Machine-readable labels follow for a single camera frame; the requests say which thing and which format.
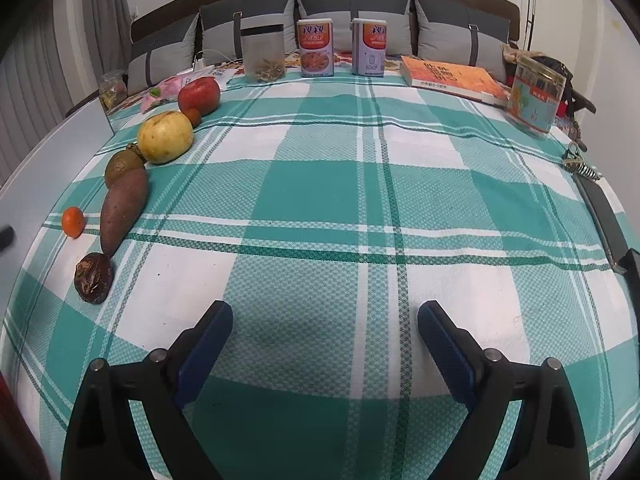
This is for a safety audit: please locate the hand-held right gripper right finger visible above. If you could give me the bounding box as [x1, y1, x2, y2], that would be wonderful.
[417, 300, 591, 480]

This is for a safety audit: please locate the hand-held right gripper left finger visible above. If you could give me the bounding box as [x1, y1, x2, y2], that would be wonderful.
[61, 300, 234, 480]

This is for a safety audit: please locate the small orange tangerine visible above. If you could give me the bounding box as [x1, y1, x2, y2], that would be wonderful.
[62, 206, 85, 239]

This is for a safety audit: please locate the dark wrinkled fruit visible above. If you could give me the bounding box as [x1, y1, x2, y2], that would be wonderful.
[74, 253, 115, 305]

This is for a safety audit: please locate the purple sweet potato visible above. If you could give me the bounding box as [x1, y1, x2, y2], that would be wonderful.
[100, 169, 150, 258]

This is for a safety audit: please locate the brown kiwi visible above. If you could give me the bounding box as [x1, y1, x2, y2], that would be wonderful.
[104, 149, 146, 189]

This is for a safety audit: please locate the yellow apple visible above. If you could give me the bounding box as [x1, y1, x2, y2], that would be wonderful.
[137, 112, 194, 165]

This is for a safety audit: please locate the light grey board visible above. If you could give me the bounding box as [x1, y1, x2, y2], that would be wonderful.
[0, 97, 118, 201]

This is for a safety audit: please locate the clear snack bag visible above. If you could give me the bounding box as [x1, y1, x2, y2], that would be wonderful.
[99, 71, 130, 111]

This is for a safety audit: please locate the grey curtain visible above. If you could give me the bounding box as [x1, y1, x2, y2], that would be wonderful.
[0, 0, 131, 176]

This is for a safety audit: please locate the teal white checked blanket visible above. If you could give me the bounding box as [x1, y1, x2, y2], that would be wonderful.
[0, 67, 640, 480]

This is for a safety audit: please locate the pink snack packet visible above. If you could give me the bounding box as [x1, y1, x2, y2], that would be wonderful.
[140, 76, 193, 113]

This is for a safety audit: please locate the bunch of keys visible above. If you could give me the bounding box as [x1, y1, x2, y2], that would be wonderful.
[561, 142, 601, 181]

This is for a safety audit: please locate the grey pillow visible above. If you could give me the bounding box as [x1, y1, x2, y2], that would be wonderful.
[199, 0, 297, 68]
[411, 0, 512, 81]
[127, 12, 201, 96]
[292, 0, 416, 56]

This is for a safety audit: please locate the red apple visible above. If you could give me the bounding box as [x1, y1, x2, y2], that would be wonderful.
[178, 76, 221, 117]

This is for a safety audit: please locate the white paper packet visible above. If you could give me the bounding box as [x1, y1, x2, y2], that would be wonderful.
[192, 67, 236, 92]

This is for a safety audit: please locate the clear tub with colourful label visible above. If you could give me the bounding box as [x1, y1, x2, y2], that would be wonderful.
[506, 52, 567, 139]

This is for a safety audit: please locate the orange book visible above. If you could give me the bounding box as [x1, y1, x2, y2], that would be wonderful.
[400, 56, 512, 107]

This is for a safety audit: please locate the black bag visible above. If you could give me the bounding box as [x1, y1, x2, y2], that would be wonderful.
[502, 42, 597, 116]

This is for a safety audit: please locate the clear jar with black lid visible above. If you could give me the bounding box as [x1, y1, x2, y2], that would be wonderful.
[240, 24, 287, 83]

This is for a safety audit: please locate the floral patterned sheet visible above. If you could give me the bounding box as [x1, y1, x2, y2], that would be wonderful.
[285, 50, 416, 75]

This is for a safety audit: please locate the orange labelled can right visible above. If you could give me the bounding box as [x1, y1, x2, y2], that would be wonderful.
[351, 18, 389, 77]

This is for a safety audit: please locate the orange label can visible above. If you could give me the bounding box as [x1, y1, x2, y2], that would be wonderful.
[297, 20, 335, 78]

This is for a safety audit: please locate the white cable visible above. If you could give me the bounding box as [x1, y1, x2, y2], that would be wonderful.
[192, 49, 246, 68]

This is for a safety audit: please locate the white wall pipe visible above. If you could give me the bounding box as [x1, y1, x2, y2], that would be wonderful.
[520, 0, 539, 53]

